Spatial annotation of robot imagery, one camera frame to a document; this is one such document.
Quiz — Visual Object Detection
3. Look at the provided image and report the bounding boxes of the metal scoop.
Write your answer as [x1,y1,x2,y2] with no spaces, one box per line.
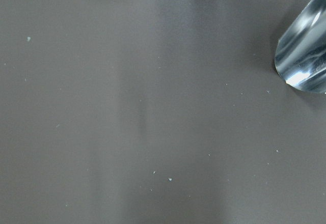
[274,0,325,94]

